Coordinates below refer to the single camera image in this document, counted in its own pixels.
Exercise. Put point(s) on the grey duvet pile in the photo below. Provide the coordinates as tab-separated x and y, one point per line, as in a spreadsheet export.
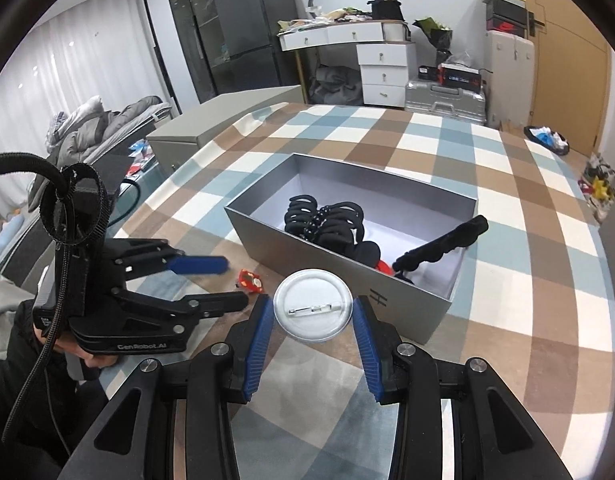
90	131

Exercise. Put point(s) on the silver aluminium suitcase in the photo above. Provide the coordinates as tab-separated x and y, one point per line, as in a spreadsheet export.
426	97

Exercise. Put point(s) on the wooden door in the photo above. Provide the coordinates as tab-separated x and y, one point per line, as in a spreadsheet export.
572	72

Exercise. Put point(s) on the black claw hair clip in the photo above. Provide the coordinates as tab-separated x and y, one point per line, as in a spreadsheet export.
344	234

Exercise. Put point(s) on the black bag on desk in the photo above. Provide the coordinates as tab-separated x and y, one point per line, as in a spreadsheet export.
386	10

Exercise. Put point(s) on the red rimmed pin badge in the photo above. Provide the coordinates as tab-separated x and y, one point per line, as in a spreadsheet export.
385	268

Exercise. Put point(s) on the white round pin badge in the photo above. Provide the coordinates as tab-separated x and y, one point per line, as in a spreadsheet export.
313	305

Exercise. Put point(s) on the grey bedside cabinet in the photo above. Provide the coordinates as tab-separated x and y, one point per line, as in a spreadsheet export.
180	138

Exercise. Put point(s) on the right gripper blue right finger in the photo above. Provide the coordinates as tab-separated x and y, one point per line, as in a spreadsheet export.
367	350

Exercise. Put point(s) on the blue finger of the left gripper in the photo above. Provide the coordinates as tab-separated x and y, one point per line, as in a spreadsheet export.
210	305
198	265

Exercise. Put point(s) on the stack of shoe boxes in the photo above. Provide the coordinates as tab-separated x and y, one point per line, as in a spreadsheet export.
509	16

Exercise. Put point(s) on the black red box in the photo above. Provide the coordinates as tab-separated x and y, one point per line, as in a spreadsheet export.
459	76

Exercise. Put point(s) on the white dressing desk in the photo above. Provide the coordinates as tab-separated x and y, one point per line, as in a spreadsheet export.
386	57

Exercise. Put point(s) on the black refrigerator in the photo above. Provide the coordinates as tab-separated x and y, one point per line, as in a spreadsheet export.
254	56

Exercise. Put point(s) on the person's left hand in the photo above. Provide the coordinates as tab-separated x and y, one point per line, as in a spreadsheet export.
67	344

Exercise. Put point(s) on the white curtain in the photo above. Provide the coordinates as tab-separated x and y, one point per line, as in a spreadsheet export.
98	48

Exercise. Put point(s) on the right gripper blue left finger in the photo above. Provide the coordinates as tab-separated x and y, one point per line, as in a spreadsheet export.
256	337

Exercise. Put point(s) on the small red toy clip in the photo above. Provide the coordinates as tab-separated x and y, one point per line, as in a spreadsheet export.
249	282

